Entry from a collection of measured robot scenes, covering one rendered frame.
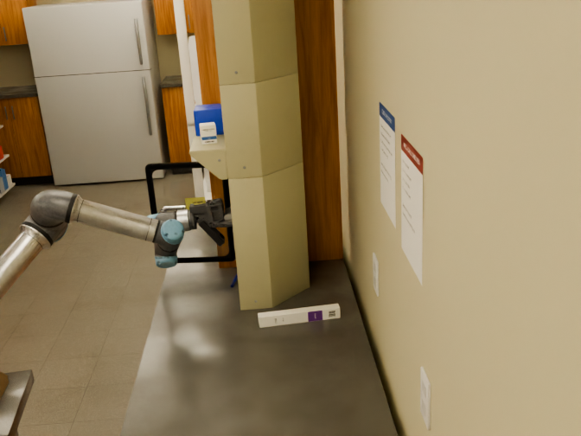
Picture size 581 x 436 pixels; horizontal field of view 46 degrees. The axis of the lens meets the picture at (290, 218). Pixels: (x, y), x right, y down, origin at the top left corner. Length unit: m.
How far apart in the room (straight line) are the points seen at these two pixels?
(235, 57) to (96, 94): 5.20
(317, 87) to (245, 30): 0.50
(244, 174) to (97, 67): 5.12
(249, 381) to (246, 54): 0.96
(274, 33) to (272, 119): 0.27
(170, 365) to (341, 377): 0.52
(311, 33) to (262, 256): 0.80
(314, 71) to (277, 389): 1.15
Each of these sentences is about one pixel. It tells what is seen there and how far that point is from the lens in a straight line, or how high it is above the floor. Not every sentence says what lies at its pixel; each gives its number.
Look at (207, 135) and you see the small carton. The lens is 2.28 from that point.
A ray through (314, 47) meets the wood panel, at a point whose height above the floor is 1.76.
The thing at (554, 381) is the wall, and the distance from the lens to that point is 0.85.
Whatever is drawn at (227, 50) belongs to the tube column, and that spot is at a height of 1.81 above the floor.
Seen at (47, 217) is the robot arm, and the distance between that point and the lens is 2.28.
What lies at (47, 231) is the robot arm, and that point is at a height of 1.29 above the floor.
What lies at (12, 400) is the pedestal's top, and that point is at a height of 0.94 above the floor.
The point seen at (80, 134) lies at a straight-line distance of 7.40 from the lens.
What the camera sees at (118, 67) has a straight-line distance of 7.19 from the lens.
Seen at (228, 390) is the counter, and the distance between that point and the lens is 1.99.
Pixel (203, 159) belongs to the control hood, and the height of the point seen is 1.48.
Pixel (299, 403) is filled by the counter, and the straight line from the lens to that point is 1.92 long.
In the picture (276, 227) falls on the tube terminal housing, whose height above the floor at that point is 1.22.
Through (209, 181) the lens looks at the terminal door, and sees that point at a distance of 2.56.
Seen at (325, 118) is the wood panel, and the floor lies 1.50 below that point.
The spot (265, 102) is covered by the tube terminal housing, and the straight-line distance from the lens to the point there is 2.19.
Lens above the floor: 2.04
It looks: 20 degrees down
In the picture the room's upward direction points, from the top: 4 degrees counter-clockwise
